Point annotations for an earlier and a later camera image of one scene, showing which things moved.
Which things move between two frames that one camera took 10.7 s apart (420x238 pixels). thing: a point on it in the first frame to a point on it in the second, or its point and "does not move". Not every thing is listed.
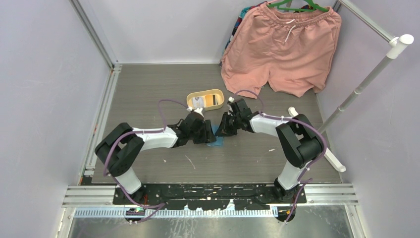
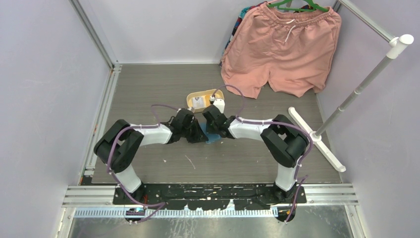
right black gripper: [223, 130] to [208, 130]
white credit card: [198, 103] does not move
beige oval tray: [205, 99] does not move
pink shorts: [292, 50] does not move
